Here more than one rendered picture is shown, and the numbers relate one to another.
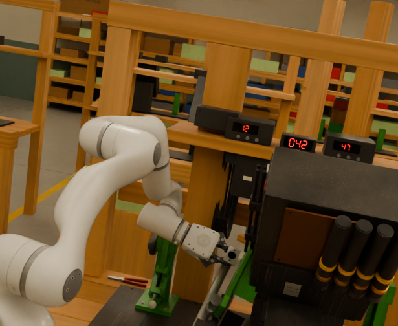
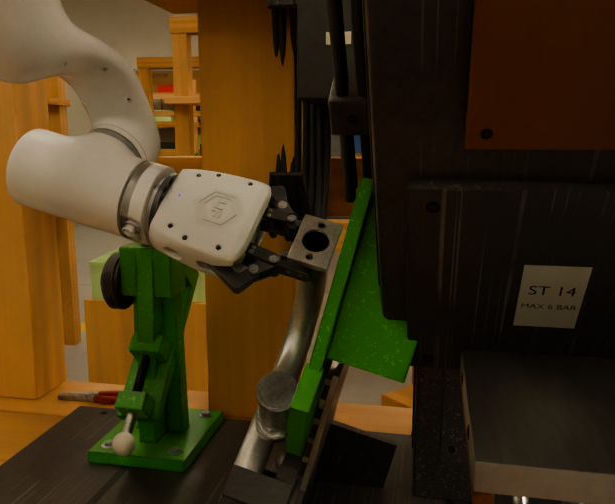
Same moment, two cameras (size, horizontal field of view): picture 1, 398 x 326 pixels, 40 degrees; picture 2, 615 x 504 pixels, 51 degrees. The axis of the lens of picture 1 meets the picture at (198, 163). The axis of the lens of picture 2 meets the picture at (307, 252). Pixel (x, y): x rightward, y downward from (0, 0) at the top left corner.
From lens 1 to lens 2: 116 cm
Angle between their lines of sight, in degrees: 3
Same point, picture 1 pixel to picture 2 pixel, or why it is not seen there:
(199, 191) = (228, 132)
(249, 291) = (388, 341)
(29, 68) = not seen: hidden behind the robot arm
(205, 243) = (224, 216)
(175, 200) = (125, 114)
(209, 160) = (239, 43)
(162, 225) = (79, 180)
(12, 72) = not seen: hidden behind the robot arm
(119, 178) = not seen: outside the picture
